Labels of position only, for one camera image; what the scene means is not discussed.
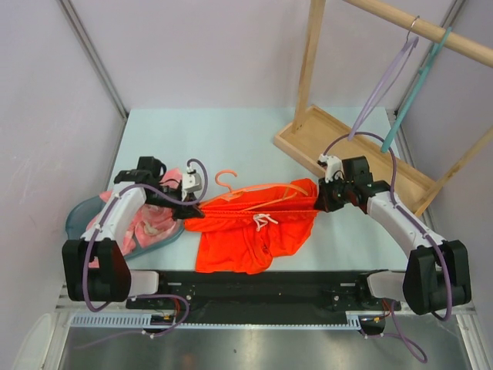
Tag white slotted cable duct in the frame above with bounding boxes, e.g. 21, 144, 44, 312
70, 313, 361, 331

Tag purple plastic hanger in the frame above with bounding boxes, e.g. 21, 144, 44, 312
347, 36, 418, 140

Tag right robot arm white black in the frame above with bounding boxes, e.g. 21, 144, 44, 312
315, 155, 471, 321

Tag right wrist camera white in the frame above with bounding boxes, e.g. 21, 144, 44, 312
317, 154, 344, 183

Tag pink garment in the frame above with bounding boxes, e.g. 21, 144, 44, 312
82, 167, 182, 259

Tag orange plastic hanger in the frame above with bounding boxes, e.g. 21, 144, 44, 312
200, 170, 311, 210

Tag teal plastic hanger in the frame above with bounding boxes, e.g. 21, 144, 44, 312
381, 26, 453, 153

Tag orange shorts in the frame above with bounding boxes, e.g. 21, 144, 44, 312
184, 178, 318, 274

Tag teal plastic basket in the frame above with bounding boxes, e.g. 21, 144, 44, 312
65, 196, 184, 261

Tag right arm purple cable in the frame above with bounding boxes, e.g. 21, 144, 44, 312
321, 131, 454, 364

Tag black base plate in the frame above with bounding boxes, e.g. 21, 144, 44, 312
126, 271, 391, 325

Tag aluminium frame rail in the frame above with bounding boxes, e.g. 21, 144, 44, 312
55, 283, 130, 313

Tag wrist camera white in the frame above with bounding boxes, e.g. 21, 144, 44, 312
181, 166, 203, 201
317, 154, 344, 183

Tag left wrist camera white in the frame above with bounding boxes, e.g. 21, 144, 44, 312
181, 166, 203, 201

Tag wooden clothes rack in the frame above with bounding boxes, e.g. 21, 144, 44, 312
273, 1, 492, 217

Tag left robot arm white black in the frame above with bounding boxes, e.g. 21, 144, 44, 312
62, 156, 209, 312

